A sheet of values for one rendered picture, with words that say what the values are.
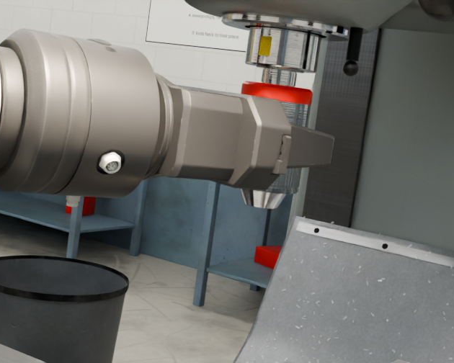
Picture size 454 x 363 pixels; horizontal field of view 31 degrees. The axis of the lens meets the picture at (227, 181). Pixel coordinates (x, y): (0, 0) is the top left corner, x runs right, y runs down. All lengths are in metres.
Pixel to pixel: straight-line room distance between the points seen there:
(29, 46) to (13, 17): 6.53
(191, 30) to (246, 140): 5.31
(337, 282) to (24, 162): 0.54
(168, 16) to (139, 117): 5.47
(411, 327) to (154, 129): 0.49
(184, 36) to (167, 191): 1.10
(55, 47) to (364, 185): 0.55
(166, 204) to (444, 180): 5.00
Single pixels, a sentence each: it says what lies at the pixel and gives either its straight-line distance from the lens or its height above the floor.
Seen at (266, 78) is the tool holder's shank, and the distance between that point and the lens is 0.53.
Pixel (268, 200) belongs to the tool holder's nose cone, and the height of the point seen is 1.19.
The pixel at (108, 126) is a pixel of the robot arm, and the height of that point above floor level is 1.23.
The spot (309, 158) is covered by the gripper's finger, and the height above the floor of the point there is 1.23.
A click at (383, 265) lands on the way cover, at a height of 1.10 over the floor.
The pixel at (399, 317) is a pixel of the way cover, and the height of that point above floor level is 1.05.
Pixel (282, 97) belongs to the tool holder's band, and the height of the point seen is 1.26.
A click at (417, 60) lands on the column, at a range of 0.90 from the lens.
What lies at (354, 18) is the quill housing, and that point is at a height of 1.31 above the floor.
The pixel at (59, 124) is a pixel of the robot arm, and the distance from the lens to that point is 0.42.
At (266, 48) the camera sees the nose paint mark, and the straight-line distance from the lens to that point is 0.52.
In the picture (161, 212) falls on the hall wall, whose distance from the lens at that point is 5.85.
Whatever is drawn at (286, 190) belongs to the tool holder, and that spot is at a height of 1.20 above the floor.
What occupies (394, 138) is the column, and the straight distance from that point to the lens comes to 0.90.
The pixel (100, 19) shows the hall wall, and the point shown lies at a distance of 6.30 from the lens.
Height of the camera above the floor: 1.26
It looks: 6 degrees down
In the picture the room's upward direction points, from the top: 8 degrees clockwise
